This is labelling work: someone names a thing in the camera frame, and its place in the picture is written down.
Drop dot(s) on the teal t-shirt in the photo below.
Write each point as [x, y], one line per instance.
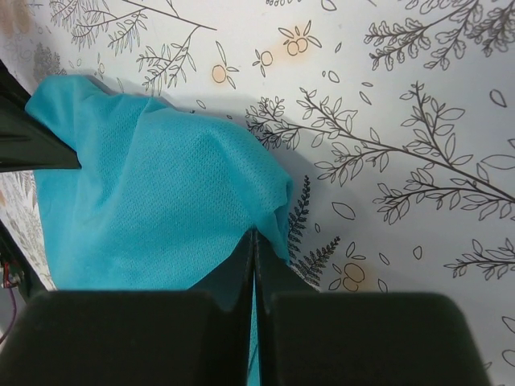
[161, 198]

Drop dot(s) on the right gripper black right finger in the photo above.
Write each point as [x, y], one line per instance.
[312, 338]

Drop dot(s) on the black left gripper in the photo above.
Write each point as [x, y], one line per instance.
[26, 144]

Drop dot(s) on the floral patterned table mat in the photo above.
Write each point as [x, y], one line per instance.
[395, 120]

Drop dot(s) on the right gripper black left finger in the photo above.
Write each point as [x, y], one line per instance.
[199, 336]

